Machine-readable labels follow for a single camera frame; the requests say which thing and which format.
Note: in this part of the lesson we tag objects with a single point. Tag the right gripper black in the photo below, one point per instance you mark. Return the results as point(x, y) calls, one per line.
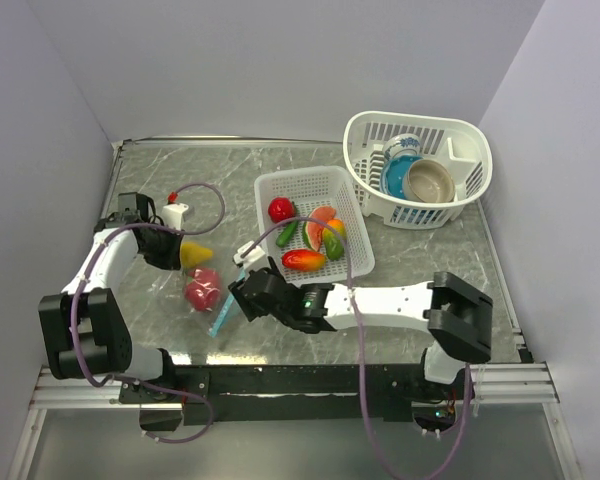
point(248, 309)

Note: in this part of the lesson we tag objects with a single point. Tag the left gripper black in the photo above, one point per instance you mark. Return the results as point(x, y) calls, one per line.
point(171, 259)

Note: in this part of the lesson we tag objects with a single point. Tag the yellow fake fruit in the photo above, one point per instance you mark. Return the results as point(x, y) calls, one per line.
point(192, 255)

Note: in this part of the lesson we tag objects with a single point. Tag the orange red fake fruit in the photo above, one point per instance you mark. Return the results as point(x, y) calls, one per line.
point(303, 260)

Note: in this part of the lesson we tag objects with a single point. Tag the clear zip top bag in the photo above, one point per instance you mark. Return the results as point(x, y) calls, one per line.
point(212, 322)

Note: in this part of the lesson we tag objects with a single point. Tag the green fake pepper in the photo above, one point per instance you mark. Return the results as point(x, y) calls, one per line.
point(287, 234)

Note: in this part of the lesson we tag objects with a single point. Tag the fake watermelon slice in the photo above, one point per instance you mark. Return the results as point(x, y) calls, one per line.
point(312, 232)

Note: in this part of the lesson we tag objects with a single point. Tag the red fake pepper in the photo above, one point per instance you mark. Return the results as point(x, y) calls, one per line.
point(280, 209)

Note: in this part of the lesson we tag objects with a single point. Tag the orange green fake mango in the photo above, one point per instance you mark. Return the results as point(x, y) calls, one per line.
point(333, 239)

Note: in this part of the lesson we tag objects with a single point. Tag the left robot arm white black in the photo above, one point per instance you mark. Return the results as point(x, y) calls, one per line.
point(84, 332)

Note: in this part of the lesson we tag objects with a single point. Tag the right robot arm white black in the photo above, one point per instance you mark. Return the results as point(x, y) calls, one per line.
point(456, 314)

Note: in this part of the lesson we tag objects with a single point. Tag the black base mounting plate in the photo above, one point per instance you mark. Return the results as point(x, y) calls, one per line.
point(244, 393)

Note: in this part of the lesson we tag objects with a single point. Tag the blue plate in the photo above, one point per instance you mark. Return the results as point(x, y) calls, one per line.
point(394, 173)

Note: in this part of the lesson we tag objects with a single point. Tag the white dish rack basket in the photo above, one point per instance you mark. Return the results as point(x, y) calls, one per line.
point(458, 145)

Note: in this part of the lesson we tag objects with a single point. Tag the beige bowl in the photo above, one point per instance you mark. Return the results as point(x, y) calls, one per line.
point(428, 181)

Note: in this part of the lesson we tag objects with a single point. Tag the blue white patterned cup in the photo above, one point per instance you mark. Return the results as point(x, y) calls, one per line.
point(406, 144)

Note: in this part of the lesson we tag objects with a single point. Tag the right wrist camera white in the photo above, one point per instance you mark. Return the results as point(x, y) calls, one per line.
point(251, 257)

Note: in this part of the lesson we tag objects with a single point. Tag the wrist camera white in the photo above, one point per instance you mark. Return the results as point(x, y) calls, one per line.
point(251, 257)
point(174, 213)

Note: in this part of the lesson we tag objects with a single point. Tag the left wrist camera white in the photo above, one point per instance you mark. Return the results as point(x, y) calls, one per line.
point(174, 213)

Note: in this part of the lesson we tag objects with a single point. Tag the aluminium rail frame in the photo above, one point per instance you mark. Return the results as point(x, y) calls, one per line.
point(495, 384)

